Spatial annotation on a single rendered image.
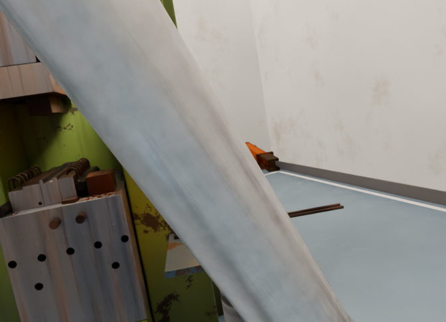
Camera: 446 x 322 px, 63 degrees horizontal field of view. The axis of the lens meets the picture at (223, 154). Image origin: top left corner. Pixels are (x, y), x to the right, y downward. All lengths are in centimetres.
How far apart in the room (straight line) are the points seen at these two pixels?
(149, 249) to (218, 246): 124
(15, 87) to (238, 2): 464
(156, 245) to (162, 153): 127
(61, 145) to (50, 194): 50
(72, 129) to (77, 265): 69
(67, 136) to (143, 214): 55
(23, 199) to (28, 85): 36
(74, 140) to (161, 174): 154
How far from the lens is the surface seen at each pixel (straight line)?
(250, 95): 552
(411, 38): 355
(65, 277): 134
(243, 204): 26
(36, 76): 131
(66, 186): 131
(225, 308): 52
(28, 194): 134
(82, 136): 176
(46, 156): 180
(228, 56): 544
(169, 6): 192
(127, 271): 132
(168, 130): 23
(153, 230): 148
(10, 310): 165
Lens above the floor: 116
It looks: 9 degrees down
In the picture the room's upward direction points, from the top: 9 degrees counter-clockwise
